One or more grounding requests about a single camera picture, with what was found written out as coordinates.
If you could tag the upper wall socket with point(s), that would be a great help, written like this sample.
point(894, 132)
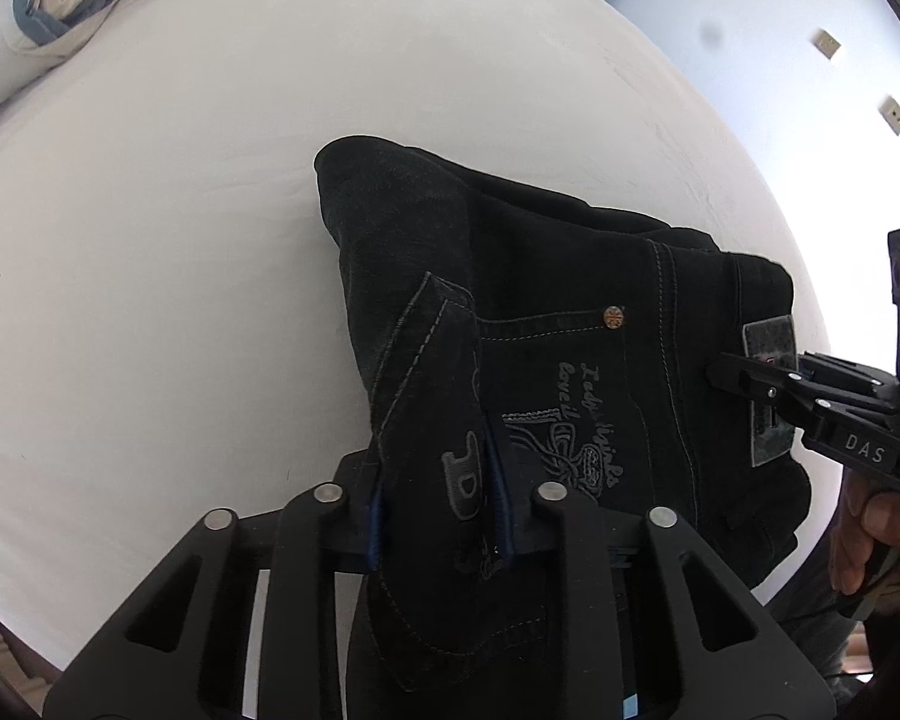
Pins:
point(825, 43)

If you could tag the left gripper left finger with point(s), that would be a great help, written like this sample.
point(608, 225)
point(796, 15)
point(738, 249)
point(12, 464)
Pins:
point(234, 591)

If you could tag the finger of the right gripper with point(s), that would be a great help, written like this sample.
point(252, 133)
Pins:
point(845, 375)
point(768, 387)

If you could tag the black denim pants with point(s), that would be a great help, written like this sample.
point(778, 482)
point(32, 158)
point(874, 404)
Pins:
point(499, 327)

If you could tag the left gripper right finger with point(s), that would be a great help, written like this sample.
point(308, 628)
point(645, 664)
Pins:
point(649, 611)

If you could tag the lower wall socket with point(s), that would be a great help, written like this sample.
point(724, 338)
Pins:
point(890, 111)

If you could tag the white bed mattress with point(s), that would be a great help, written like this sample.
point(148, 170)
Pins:
point(172, 333)

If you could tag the wall socket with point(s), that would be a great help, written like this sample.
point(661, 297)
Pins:
point(890, 111)
point(825, 43)

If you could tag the person's right hand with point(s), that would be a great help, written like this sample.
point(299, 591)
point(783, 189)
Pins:
point(865, 519)

